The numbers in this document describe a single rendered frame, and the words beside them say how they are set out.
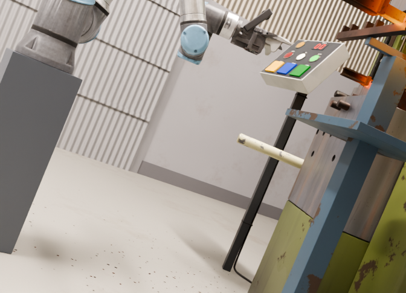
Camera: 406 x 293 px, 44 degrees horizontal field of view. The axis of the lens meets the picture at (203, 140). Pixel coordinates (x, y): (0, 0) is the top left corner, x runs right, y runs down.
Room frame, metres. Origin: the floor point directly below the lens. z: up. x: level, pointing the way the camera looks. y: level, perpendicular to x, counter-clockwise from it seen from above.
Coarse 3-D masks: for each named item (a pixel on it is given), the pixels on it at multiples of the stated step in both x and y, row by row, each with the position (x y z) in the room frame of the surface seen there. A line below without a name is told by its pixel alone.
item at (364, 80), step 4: (344, 68) 1.86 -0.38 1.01; (348, 68) 1.85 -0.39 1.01; (344, 72) 1.86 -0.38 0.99; (348, 72) 1.86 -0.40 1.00; (352, 72) 1.86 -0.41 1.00; (356, 72) 1.86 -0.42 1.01; (344, 76) 1.87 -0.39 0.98; (348, 76) 1.86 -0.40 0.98; (352, 76) 1.86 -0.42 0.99; (356, 76) 1.87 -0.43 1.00; (360, 76) 1.87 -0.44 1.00; (364, 76) 1.86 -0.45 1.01; (368, 76) 1.86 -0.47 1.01; (356, 80) 1.86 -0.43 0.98; (360, 80) 1.86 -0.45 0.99; (364, 80) 1.87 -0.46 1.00; (368, 80) 1.85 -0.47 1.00; (372, 80) 1.86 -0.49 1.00; (364, 84) 1.86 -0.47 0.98; (368, 84) 1.85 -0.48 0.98
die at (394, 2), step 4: (392, 0) 1.99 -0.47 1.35; (396, 0) 1.95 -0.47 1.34; (400, 0) 1.91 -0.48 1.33; (404, 0) 1.87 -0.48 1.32; (392, 4) 1.97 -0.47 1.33; (396, 4) 1.93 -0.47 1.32; (400, 4) 1.89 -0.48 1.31; (404, 4) 1.85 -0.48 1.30; (400, 8) 1.87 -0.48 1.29; (404, 8) 1.83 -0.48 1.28; (404, 12) 1.84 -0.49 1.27
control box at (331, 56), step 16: (288, 48) 2.56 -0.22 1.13; (304, 48) 2.46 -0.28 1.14; (336, 48) 2.29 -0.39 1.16; (304, 64) 2.33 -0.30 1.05; (320, 64) 2.26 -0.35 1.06; (336, 64) 2.30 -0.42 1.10; (272, 80) 2.46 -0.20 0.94; (288, 80) 2.33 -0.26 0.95; (304, 80) 2.24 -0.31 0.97; (320, 80) 2.28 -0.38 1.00
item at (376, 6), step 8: (344, 0) 1.13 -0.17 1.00; (352, 0) 1.12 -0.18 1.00; (360, 0) 1.13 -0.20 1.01; (368, 0) 1.13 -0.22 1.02; (376, 0) 1.14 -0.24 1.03; (384, 0) 1.13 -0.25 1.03; (360, 8) 1.14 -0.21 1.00; (368, 8) 1.13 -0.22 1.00; (376, 8) 1.14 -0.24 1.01; (384, 8) 1.13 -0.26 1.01; (392, 8) 1.14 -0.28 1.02; (384, 16) 1.16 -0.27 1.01; (392, 16) 1.14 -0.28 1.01; (400, 16) 1.15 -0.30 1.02
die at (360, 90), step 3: (369, 84) 1.85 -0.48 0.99; (357, 87) 1.96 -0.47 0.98; (360, 87) 1.93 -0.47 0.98; (363, 87) 1.90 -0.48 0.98; (366, 87) 1.87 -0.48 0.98; (369, 87) 1.84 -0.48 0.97; (354, 90) 1.98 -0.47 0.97; (357, 90) 1.95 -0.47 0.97; (360, 90) 1.92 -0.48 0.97; (363, 90) 1.89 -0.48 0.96; (366, 90) 1.86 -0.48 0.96; (354, 93) 1.97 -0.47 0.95; (357, 93) 1.94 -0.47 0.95; (360, 93) 1.90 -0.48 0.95; (363, 93) 1.87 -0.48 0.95; (366, 93) 1.84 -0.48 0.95
